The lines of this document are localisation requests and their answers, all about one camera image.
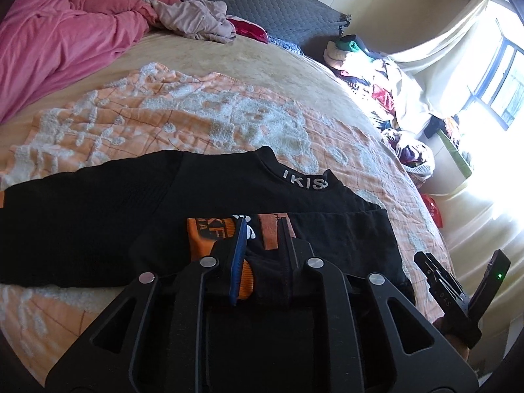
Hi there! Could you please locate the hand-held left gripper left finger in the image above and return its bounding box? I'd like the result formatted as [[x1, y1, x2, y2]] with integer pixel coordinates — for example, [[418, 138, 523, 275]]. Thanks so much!
[[45, 218, 250, 393]]

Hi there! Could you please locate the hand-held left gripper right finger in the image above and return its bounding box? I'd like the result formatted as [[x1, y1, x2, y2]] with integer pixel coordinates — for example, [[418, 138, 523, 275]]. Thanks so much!
[[278, 218, 479, 393]]

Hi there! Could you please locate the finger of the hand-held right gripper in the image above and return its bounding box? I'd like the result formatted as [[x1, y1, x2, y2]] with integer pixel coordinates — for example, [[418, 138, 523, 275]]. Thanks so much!
[[414, 251, 465, 309]]

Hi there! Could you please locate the black long-sleeve shirt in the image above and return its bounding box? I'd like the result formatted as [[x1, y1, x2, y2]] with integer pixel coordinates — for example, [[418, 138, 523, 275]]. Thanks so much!
[[0, 146, 416, 393]]

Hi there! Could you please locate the pile of mixed clothes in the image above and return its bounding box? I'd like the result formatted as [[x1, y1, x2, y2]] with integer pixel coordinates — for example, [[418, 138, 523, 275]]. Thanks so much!
[[323, 35, 435, 181]]

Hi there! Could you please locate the red bag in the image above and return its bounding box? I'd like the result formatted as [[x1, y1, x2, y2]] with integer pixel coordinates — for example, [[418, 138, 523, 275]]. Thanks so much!
[[423, 194, 444, 228]]

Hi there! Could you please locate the cardboard box with green edge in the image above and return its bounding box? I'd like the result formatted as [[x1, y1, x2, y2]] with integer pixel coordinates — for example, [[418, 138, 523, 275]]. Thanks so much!
[[421, 129, 476, 194]]

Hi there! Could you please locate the orange and white tufted blanket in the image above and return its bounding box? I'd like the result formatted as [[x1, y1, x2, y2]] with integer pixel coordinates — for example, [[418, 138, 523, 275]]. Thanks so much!
[[0, 62, 455, 377]]

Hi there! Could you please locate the bed with beige sheet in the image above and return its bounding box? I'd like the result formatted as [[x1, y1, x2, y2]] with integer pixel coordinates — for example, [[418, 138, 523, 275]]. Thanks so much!
[[0, 28, 463, 393]]

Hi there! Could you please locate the window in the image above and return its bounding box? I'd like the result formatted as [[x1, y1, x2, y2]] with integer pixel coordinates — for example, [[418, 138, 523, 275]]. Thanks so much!
[[471, 18, 524, 132]]

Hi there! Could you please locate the cream curtain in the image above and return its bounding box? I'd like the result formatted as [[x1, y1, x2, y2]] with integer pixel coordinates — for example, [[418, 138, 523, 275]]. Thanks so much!
[[385, 0, 506, 132]]

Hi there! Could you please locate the blue patterned cloth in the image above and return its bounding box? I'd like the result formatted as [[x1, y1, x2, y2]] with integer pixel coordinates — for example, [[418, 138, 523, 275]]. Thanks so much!
[[268, 36, 304, 55]]

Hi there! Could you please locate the red cloth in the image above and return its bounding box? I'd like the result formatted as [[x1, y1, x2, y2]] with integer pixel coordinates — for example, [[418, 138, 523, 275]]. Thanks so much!
[[226, 16, 269, 44]]

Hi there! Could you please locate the crumpled beige garment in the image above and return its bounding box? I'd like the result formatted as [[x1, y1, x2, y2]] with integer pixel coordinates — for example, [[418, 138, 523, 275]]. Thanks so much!
[[149, 0, 237, 45]]

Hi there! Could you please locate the grey quilted pillow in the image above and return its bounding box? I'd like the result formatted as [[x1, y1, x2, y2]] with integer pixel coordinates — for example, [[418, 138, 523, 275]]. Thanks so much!
[[130, 0, 353, 52]]

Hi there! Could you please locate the pink duvet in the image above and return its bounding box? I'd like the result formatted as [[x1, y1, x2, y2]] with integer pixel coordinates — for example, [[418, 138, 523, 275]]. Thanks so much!
[[0, 0, 181, 123]]

